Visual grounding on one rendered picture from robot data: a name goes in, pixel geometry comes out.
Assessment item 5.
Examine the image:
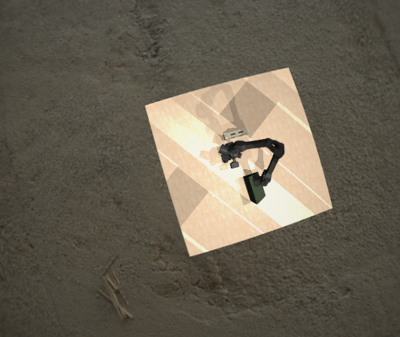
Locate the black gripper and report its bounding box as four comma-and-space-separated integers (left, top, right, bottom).
225, 142, 240, 169

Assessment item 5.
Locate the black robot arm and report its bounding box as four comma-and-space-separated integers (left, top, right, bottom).
219, 138, 285, 187

